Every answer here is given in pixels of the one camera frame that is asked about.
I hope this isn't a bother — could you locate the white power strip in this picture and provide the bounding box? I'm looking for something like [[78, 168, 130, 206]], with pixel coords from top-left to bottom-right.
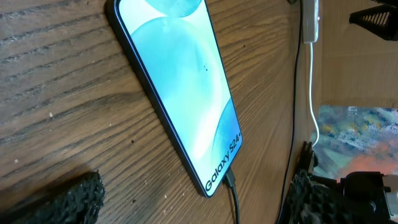
[[302, 0, 320, 44]]

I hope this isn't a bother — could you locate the white power strip cord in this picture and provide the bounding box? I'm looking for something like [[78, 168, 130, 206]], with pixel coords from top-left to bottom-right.
[[308, 42, 320, 147]]

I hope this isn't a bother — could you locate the black USB charging cable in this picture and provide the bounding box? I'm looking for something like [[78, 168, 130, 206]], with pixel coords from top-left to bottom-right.
[[222, 0, 304, 224]]

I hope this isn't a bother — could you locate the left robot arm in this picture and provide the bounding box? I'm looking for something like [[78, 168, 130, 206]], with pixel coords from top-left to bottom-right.
[[1, 169, 393, 224]]

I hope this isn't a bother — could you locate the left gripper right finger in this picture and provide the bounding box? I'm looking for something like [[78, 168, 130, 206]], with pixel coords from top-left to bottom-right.
[[284, 169, 358, 224]]

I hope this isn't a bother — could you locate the smartphone with blue screen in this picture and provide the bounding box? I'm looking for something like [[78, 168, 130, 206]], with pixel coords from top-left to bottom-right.
[[105, 0, 243, 198]]

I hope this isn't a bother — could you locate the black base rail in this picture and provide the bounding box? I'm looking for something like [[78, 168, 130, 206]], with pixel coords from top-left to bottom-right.
[[297, 141, 318, 173]]

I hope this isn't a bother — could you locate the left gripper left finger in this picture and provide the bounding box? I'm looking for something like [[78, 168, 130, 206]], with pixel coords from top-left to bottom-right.
[[1, 171, 105, 224]]

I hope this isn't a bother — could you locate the cardboard backdrop panel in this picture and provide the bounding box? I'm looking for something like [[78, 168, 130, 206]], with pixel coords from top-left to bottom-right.
[[320, 0, 397, 108]]

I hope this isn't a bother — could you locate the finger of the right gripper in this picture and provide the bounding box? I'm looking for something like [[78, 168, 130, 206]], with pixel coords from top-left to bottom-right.
[[349, 2, 397, 41]]

